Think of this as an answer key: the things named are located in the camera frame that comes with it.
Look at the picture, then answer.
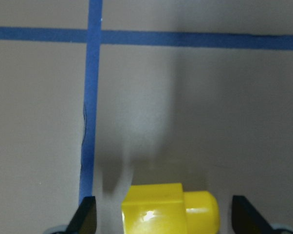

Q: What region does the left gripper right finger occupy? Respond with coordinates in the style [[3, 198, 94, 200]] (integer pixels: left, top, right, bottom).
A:
[[231, 195, 276, 234]]

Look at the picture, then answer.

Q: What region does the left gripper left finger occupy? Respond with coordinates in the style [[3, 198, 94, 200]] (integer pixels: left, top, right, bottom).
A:
[[65, 196, 97, 234]]

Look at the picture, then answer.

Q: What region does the yellow two-stud block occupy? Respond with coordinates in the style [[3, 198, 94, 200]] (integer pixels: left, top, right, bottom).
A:
[[121, 183, 220, 234]]

